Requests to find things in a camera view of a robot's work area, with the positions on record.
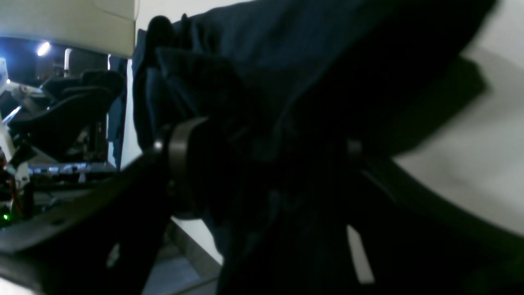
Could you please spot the dark office chair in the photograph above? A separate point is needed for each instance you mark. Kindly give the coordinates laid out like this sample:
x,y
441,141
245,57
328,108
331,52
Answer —
x,y
80,101

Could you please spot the black T-shirt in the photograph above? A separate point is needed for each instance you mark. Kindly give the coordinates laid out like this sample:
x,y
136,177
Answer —
x,y
284,83

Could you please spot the image-right right gripper white left finger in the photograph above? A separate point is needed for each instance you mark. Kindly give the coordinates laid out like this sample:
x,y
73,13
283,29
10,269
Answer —
x,y
106,242

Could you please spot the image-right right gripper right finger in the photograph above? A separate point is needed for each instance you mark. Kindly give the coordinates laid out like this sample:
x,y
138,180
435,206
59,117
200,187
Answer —
x,y
417,243

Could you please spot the grey divider panel right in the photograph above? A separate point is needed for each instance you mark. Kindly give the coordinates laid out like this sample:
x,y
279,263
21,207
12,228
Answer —
x,y
104,26

